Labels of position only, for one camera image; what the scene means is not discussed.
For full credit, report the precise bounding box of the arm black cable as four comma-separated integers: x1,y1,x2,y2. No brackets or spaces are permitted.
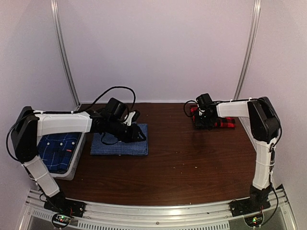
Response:
183,100,200,118
6,86,137,159

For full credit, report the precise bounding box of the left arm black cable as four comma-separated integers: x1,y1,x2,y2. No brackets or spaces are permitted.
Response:
6,86,137,159

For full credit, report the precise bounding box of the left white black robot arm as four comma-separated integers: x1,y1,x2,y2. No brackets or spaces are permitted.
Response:
6,106,147,213

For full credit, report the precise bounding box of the white plastic laundry basket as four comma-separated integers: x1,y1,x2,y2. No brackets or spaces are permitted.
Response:
51,133,85,181

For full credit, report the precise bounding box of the blue small-check long sleeve shirt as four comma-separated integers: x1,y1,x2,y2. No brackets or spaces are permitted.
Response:
90,133,149,156

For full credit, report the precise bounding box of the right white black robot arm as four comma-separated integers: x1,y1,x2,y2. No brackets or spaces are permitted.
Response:
196,93,282,191

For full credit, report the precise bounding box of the front aluminium frame rail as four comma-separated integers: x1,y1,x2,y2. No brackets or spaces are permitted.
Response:
19,189,295,230

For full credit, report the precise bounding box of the aluminium frame post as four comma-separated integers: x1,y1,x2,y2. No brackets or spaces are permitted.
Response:
234,0,261,100
50,0,80,107

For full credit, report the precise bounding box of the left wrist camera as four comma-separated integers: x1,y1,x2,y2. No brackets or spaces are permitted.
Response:
123,110,141,126

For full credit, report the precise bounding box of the red black plaid shirt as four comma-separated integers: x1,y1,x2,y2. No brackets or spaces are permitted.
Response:
189,105,236,128

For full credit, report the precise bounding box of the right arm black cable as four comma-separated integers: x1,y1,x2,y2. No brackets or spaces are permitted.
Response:
183,100,200,118

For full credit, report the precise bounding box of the dark blue plaid shirt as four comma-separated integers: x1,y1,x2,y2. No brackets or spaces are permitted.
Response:
37,133,81,174

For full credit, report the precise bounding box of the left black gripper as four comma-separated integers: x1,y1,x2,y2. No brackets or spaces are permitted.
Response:
107,118,147,143

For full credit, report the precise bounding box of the right aluminium frame post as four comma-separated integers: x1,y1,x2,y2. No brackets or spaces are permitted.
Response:
234,0,261,100

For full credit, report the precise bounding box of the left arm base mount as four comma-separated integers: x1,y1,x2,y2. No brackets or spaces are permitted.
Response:
42,190,85,218

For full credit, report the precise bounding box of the left aluminium frame post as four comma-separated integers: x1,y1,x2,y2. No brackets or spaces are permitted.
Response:
50,0,80,107

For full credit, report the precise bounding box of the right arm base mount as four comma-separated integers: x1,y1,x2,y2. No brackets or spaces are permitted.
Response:
229,185,272,217

